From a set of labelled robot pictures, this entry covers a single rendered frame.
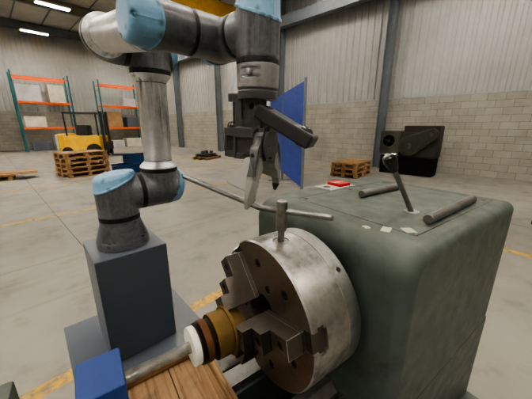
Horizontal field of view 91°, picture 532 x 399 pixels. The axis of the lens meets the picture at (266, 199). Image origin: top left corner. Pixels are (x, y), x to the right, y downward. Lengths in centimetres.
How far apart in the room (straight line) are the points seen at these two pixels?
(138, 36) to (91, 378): 51
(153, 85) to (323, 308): 75
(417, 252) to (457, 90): 998
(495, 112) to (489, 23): 244
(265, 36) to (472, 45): 1018
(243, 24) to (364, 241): 44
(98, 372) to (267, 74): 53
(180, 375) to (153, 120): 70
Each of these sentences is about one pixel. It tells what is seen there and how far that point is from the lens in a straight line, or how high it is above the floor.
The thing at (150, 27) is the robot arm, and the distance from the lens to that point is 50.
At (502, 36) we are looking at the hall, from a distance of 1057.
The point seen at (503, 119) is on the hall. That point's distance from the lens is 1020.
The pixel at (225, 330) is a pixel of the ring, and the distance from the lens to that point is 53.
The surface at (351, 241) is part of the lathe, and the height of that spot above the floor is 123.
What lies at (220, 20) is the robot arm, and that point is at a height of 164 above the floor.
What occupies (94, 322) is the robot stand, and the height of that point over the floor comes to 75.
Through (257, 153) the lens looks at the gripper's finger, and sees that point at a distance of 45.
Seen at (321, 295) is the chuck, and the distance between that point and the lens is 49.
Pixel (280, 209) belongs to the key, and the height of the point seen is 131.
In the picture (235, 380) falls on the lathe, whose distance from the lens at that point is 78.
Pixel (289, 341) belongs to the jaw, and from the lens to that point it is 48.
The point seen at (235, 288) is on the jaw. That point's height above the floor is 114.
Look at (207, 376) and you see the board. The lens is 77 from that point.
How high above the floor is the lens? 146
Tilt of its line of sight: 16 degrees down
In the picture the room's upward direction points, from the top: straight up
